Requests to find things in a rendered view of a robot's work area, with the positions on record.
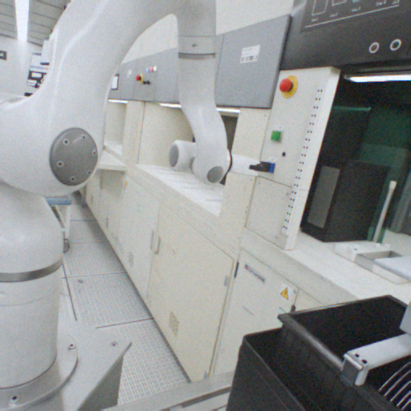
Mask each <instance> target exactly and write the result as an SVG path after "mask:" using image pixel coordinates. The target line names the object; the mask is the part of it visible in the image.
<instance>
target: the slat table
mask: <svg viewBox="0 0 411 411"><path fill-rule="evenodd" d="M233 376H234V370H233V371H230V372H225V373H223V374H218V375H216V376H212V377H208V378H205V379H202V380H200V381H197V382H194V383H191V384H188V385H183V386H180V387H177V388H175V389H169V390H166V391H164V392H160V393H156V394H152V395H149V396H146V397H142V398H141V399H139V400H136V401H130V402H128V403H124V404H122V405H117V406H113V407H111V408H108V409H103V410H100V411H214V410H217V409H220V408H224V407H226V405H227V401H228V396H229V393H230V387H231V384H232V380H233Z"/></svg>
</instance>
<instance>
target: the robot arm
mask: <svg viewBox="0 0 411 411"><path fill-rule="evenodd" d="M168 14H174V15H175V16H176V22H177V65H178V84H179V100H180V105H181V110H182V111H183V113H184V115H185V117H186V119H188V121H189V123H190V126H191V128H192V130H193V134H194V137H195V142H196V143H191V142H185V141H184V140H175V142H174V143H173V145H172V147H170V150H169V167H171V169H172V170H173V171H175V172H183V173H192V175H194V176H195V177H196V178H197V179H198V180H200V181H201V182H203V183H205V184H207V185H215V184H217V183H218V182H219V181H221V180H222V178H223V177H224V175H226V174H227V173H228V172H230V173H239V174H245V176H251V177H257V176H258V172H256V171H260V172H269V168H270V165H271V163H268V162H265V161H256V160H253V159H250V157H245V156H242V155H237V154H231V152H230V150H229V149H227V139H226V130H225V126H224V123H223V120H222V117H221V116H220V115H219V113H218V110H217V107H216V105H215V102H214V81H215V55H216V22H217V7H216V0H72V1H71V3H70V5H69V6H67V8H66V9H65V10H64V12H63V13H62V15H61V16H60V18H59V21H58V22H57V24H56V26H55V29H54V30H53V32H52V34H51V37H50V39H49V43H48V48H47V56H48V59H49V62H50V63H49V68H48V70H47V75H46V77H45V79H44V81H43V83H42V84H41V86H40V87H39V89H38V91H37V92H36V93H35V94H33V95H32V96H30V97H26V96H18V95H14V94H9V93H5V92H0V411H22V410H24V409H27V408H30V407H33V406H35V405H37V404H39V403H40V402H42V401H45V400H46V399H47V398H48V397H50V396H51V395H53V394H54V393H56V392H57V391H58V390H59V389H61V388H62V387H63V386H64V385H65V384H66V382H67V380H69V379H70V377H71V375H72V373H73V372H74V371H75V367H76V363H77V359H78V348H77V344H76V342H75V340H74V339H73V337H72V336H71V335H70V334H69V333H66V332H65V331H64V330H62V328H58V324H59V301H60V288H61V274H62V263H63V231H62V229H61V226H60V224H59V221H58V219H57V217H56V216H55V214H54V213H53V211H51V208H50V206H49V205H48V204H47V202H46V200H45V198H44V197H60V196H64V195H68V194H71V193H74V191H76V190H78V189H80V188H81V187H83V186H84V185H85V184H86V183H87V182H89V181H90V180H91V179H92V177H93V176H94V173H95V171H96V170H97V168H98V165H99V163H100V159H101V155H102V152H103V147H104V138H105V129H106V113H107V103H108V95H109V92H110V88H111V85H112V81H113V78H114V76H115V74H116V70H117V68H118V67H119V66H120V65H121V64H122V62H123V60H124V58H125V57H126V54H127V53H128V51H129V50H130V48H131V46H132V45H133V44H134V42H135V41H136V40H138V38H139V36H140V35H141V34H142V33H143V32H145V31H146V30H147V29H148V28H150V27H151V26H152V25H154V24H155V23H157V22H159V21H160V20H161V19H162V18H164V17H165V16H167V15H168Z"/></svg>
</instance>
